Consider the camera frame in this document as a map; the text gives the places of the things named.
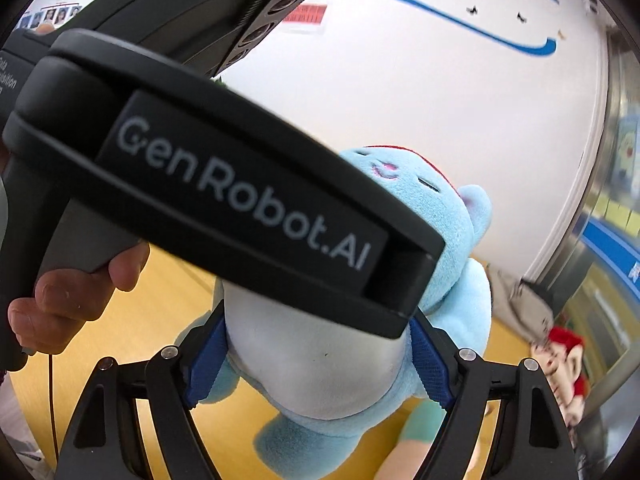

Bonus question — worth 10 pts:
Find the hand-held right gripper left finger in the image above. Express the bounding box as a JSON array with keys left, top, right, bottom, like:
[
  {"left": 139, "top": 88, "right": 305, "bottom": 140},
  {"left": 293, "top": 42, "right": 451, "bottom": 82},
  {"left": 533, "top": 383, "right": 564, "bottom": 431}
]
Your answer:
[{"left": 52, "top": 307, "right": 228, "bottom": 480}]

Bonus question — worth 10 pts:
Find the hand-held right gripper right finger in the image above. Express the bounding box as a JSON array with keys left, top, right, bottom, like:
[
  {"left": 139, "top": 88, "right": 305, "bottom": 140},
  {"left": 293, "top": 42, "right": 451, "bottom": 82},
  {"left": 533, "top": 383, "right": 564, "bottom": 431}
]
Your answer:
[{"left": 409, "top": 317, "right": 576, "bottom": 480}]

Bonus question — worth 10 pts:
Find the blue plush toy white belly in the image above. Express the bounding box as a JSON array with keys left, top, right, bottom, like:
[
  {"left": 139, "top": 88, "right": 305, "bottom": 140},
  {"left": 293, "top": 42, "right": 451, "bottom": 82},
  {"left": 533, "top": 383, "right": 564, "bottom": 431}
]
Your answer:
[{"left": 175, "top": 144, "right": 496, "bottom": 476}]

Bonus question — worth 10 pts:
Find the person's left hand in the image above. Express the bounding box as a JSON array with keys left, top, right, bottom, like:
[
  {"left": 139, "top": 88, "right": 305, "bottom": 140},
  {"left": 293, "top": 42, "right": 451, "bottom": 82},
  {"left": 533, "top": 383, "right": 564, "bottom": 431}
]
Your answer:
[{"left": 7, "top": 241, "right": 152, "bottom": 356}]

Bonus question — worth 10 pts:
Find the teal plush toy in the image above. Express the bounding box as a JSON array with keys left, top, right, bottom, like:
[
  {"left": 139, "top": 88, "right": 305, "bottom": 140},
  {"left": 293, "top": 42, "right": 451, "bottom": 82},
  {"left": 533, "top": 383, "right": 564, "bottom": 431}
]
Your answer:
[{"left": 382, "top": 399, "right": 451, "bottom": 480}]

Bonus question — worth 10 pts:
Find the grey cloth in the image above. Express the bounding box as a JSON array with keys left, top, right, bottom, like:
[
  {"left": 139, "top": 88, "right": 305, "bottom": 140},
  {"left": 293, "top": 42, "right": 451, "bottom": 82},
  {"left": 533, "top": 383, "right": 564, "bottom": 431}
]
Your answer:
[{"left": 492, "top": 270, "right": 557, "bottom": 347}]

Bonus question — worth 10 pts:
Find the red and white plush toy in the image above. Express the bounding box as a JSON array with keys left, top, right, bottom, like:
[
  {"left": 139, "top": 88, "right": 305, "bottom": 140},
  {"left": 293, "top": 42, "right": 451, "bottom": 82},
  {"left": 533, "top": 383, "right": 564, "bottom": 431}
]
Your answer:
[{"left": 530, "top": 326, "right": 589, "bottom": 424}]

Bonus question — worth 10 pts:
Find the person's light clothing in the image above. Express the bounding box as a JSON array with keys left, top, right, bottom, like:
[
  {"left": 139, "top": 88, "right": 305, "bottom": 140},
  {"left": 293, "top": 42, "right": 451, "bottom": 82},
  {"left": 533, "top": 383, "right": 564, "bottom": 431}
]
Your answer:
[{"left": 0, "top": 375, "right": 51, "bottom": 476}]

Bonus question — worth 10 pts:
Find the blue door banner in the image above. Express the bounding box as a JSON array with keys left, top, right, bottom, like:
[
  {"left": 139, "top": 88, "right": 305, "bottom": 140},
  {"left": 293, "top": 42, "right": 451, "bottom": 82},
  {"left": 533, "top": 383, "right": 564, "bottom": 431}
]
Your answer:
[{"left": 582, "top": 217, "right": 640, "bottom": 287}]

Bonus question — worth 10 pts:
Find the metal framed glass door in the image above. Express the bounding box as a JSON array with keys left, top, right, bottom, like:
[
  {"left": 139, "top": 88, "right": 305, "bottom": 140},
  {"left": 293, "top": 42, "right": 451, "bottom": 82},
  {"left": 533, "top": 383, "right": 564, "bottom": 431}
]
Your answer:
[{"left": 520, "top": 25, "right": 640, "bottom": 461}]

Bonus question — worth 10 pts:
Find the thin dark cable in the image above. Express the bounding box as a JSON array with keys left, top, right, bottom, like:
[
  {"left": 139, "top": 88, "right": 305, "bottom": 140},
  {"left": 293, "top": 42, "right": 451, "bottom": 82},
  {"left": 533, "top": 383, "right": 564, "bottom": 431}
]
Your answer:
[{"left": 47, "top": 352, "right": 59, "bottom": 461}]

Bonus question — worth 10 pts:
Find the red wall sign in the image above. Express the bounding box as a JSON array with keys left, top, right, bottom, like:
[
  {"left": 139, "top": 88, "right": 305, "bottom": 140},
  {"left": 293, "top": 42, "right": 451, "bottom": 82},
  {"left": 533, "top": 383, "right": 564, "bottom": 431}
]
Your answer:
[{"left": 281, "top": 4, "right": 328, "bottom": 35}]

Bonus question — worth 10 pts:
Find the wall photo board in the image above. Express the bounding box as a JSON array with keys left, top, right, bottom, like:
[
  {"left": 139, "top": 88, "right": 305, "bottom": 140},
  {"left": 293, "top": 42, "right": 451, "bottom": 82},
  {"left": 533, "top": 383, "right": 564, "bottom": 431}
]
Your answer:
[{"left": 17, "top": 5, "right": 83, "bottom": 31}]

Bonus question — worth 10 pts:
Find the blue wave wall decal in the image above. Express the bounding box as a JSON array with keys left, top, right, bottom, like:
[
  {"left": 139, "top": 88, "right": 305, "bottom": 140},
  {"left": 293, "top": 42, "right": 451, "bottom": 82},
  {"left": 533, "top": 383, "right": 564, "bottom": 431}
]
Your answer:
[{"left": 332, "top": 0, "right": 558, "bottom": 57}]

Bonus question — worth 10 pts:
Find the group of butterfly wall stickers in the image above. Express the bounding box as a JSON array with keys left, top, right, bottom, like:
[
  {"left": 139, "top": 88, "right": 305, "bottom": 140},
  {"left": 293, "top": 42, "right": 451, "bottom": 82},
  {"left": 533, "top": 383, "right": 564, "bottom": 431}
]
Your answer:
[{"left": 435, "top": 0, "right": 601, "bottom": 41}]

